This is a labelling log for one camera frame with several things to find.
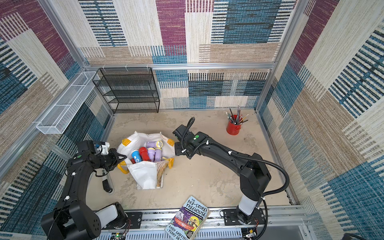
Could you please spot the red pencil cup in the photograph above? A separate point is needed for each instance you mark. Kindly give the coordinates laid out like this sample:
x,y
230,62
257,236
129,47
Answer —
x,y
232,127

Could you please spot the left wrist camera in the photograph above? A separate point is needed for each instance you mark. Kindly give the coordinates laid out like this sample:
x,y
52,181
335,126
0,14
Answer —
x,y
102,148

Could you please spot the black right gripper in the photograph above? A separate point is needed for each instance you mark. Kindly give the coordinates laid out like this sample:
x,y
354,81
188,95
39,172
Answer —
x,y
179,141

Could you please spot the white tote bag yellow handles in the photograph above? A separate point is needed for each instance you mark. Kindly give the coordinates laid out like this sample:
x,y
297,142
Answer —
x,y
148,175

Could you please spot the purple flashlight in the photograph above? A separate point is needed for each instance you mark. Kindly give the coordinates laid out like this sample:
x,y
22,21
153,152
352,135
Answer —
x,y
154,144
151,154

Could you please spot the blue flashlight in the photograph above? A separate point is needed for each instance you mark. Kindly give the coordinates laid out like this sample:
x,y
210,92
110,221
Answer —
x,y
136,156

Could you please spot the black wire mesh shelf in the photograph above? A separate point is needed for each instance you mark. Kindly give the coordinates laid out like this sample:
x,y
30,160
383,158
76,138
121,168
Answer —
x,y
128,90

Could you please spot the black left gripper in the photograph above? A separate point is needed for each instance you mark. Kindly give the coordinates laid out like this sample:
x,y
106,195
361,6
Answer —
x,y
115,156

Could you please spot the white wire mesh basket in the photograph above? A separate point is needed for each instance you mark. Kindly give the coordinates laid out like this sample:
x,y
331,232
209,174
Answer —
x,y
60,115

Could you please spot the treehouse paperback book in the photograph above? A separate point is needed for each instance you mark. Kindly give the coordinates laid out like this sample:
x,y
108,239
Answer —
x,y
188,220

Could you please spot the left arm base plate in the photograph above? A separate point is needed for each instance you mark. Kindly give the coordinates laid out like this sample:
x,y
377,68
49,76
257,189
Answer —
x,y
133,221

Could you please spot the red flashlight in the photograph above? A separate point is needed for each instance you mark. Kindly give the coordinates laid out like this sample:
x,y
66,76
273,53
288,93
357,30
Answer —
x,y
144,154

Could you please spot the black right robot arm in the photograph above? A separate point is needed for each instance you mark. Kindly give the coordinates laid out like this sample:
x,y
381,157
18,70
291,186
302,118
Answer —
x,y
252,170

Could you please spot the purple flashlight lone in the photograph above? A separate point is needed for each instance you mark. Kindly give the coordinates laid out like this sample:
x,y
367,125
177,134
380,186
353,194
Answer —
x,y
158,155

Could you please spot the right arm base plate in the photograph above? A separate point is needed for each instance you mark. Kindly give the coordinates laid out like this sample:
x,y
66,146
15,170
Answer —
x,y
234,217

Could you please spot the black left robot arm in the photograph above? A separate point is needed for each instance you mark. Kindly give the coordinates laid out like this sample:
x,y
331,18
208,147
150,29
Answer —
x,y
72,218

